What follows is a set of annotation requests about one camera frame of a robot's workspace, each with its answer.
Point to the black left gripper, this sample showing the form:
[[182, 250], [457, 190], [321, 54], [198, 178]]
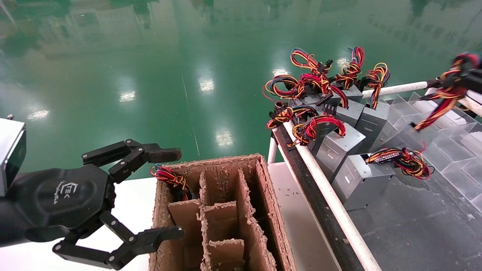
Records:
[[64, 195]]

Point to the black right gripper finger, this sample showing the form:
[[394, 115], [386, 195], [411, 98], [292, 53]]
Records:
[[476, 82]]

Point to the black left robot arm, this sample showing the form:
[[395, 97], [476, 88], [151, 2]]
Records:
[[5, 226]]

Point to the black pipe corner connector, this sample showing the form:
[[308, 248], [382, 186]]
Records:
[[437, 82]]

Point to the small white box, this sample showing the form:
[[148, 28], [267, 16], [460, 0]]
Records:
[[423, 107], [455, 119]]

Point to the brown cardboard divider box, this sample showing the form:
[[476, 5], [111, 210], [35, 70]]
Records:
[[226, 226]]

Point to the clear plastic divider tray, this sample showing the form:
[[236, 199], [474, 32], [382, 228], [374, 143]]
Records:
[[459, 169]]

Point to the short white rack leg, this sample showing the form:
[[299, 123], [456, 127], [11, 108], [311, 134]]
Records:
[[272, 150]]

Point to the long white rack pipe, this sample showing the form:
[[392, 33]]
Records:
[[348, 226]]

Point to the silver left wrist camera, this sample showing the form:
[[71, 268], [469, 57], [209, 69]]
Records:
[[9, 158]]

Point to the white rail frame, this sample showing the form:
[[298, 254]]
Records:
[[320, 210]]

